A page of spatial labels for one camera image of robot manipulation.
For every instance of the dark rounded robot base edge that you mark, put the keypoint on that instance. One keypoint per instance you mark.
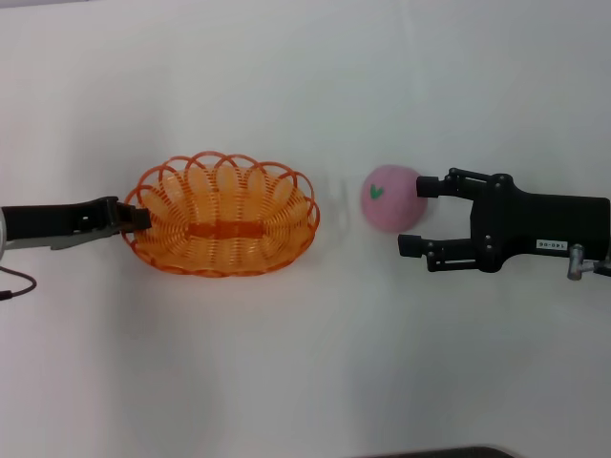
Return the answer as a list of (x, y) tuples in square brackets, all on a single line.
[(453, 453)]

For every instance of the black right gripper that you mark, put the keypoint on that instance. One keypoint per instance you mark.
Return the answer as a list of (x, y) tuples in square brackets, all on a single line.
[(539, 224)]

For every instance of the pink peach with green leaf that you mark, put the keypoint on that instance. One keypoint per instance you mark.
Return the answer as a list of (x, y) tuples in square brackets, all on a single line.
[(386, 210)]

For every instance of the orange plastic woven basket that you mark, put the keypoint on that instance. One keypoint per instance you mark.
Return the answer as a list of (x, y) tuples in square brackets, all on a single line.
[(224, 229)]

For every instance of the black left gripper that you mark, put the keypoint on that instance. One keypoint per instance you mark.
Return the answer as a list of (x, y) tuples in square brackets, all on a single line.
[(48, 222)]

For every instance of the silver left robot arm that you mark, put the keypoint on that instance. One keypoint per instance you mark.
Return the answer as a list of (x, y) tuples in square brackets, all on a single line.
[(2, 234)]

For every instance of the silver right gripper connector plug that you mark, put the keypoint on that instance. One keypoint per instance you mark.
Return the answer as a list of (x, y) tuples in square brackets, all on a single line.
[(575, 262)]

